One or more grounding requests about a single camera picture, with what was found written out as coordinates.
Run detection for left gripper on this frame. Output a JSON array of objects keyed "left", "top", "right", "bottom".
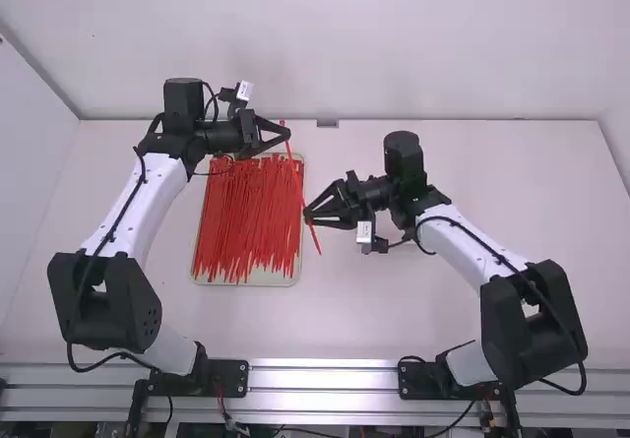
[{"left": 237, "top": 109, "right": 292, "bottom": 162}]

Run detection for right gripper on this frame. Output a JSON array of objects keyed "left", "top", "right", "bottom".
[{"left": 302, "top": 169, "right": 379, "bottom": 228}]

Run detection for orange cable tie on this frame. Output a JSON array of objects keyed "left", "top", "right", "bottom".
[{"left": 278, "top": 118, "right": 325, "bottom": 256}]

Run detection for pale tray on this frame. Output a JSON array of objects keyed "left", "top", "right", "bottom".
[{"left": 189, "top": 151, "right": 307, "bottom": 287}]

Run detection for silver rails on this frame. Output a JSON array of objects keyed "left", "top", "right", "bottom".
[{"left": 0, "top": 357, "right": 630, "bottom": 422}]

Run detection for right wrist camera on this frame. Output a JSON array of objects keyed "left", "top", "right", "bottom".
[{"left": 354, "top": 219, "right": 376, "bottom": 253}]

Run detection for black cable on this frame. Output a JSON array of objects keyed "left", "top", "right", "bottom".
[
  {"left": 200, "top": 81, "right": 238, "bottom": 125},
  {"left": 538, "top": 356, "right": 590, "bottom": 397},
  {"left": 378, "top": 225, "right": 439, "bottom": 258},
  {"left": 65, "top": 334, "right": 154, "bottom": 374}
]

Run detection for row of orange cable ties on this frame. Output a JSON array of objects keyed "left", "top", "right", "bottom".
[{"left": 192, "top": 155, "right": 305, "bottom": 284}]

